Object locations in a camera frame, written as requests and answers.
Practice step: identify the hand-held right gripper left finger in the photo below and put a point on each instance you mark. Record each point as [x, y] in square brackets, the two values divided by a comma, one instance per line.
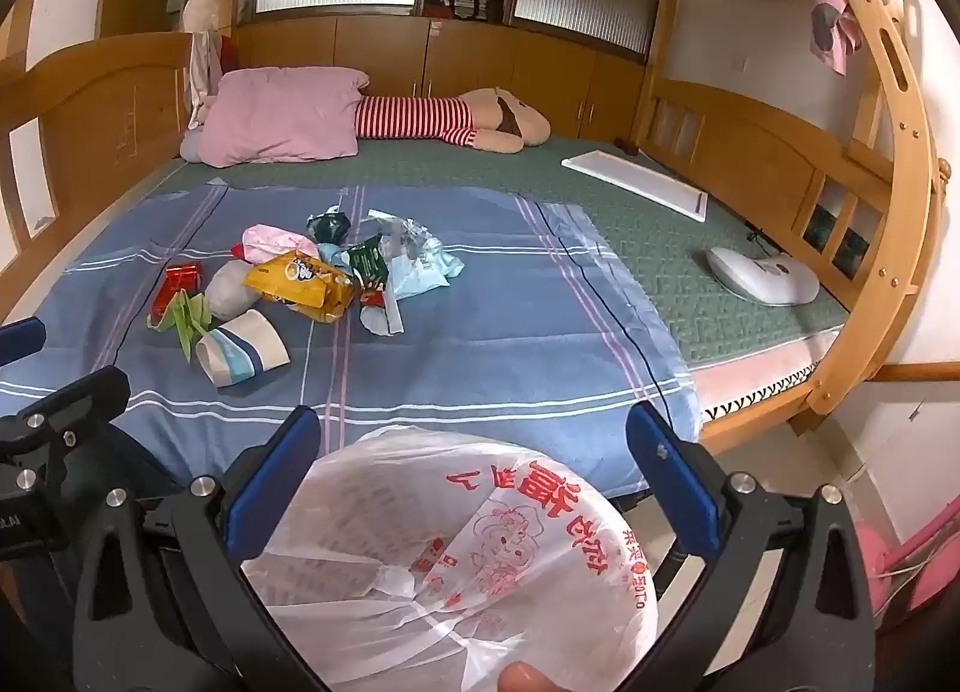
[277, 459]

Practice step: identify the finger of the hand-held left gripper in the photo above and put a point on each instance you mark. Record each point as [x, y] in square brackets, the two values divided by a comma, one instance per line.
[21, 340]
[75, 407]

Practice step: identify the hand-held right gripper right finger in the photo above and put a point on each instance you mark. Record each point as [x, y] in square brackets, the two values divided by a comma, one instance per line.
[671, 482]

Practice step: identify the white and blue paper cup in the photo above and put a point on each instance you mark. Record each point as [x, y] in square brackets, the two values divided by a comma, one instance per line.
[240, 351]

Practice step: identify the green paper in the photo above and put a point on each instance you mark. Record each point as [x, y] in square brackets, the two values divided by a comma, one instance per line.
[186, 321]

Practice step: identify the red snack packet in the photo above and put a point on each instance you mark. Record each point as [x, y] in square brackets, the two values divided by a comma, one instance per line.
[182, 287]

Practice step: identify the bin with white plastic liner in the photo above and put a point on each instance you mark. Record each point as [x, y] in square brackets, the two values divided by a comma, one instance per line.
[420, 549]

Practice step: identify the yellow snack bag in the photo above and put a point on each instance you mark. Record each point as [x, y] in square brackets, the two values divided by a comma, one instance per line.
[307, 283]

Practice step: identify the light blue face mask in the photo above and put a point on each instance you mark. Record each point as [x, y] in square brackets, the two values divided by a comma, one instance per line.
[332, 254]
[427, 276]

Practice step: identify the pink plastic packet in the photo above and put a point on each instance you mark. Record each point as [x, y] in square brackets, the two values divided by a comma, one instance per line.
[274, 242]

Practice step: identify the green printed packet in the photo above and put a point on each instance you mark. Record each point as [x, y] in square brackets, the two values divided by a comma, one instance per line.
[369, 261]

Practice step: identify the dark green wrapper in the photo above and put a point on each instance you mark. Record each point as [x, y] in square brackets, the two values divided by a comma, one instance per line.
[330, 226]

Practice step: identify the clear plastic wrapper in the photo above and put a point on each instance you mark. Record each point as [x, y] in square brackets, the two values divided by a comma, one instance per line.
[405, 231]

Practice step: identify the person's right hand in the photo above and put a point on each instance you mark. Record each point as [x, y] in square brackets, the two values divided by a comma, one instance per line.
[526, 680]

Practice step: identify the pink patterned mattress pad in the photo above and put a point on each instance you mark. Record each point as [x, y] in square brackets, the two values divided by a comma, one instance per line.
[757, 370]

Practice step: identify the pink fan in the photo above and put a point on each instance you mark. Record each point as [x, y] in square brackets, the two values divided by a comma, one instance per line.
[877, 557]

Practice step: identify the white handheld mite cleaner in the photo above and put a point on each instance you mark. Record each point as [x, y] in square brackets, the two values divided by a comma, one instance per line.
[761, 276]

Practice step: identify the white low cabinet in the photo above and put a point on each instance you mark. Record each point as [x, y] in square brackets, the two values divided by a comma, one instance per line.
[900, 437]

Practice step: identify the green woven bed mat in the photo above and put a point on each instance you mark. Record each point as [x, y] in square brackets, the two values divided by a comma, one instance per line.
[637, 250]

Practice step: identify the blue plaid blanket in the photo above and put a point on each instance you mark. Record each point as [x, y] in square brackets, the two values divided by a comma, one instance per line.
[487, 332]

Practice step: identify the grey pillow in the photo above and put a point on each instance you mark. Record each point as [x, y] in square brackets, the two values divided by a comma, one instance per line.
[191, 146]

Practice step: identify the white flat board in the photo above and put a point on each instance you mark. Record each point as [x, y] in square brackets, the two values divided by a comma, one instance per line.
[637, 181]

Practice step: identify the white hanging cloth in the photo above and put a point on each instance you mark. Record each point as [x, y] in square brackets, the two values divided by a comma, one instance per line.
[202, 70]

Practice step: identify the pink pillow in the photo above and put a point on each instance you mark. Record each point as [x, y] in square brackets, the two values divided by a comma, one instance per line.
[277, 111]

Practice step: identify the striped plush toy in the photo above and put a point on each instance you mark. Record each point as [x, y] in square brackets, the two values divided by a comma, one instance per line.
[420, 116]

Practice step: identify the curved wooden ladder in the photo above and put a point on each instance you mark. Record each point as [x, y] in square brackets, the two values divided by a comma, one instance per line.
[904, 137]

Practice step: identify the pink hanging cloth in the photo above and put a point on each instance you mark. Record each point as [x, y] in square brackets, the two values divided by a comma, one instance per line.
[829, 17]

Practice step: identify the wooden bunk bed frame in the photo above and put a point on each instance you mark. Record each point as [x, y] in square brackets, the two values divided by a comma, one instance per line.
[97, 107]

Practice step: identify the wooden wall cabinet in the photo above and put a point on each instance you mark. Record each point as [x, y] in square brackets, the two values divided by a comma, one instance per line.
[487, 59]

